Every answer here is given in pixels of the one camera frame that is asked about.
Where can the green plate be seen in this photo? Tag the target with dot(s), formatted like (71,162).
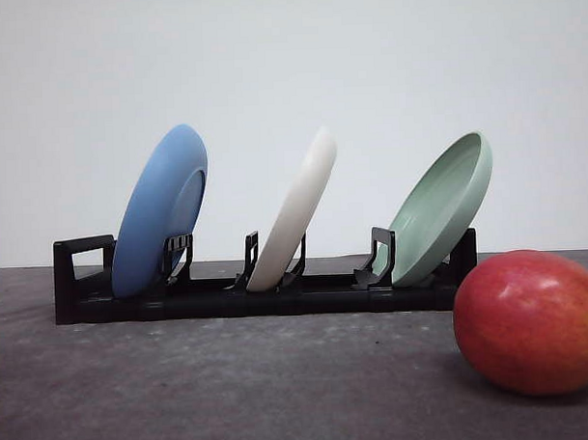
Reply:
(438,207)

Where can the red pomegranate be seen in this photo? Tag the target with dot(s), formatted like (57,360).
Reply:
(521,320)

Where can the black plate rack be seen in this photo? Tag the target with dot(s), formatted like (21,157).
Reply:
(83,274)

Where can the white plate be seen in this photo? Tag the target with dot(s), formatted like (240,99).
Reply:
(266,267)

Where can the blue plate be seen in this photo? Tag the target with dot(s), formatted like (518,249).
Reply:
(164,203)

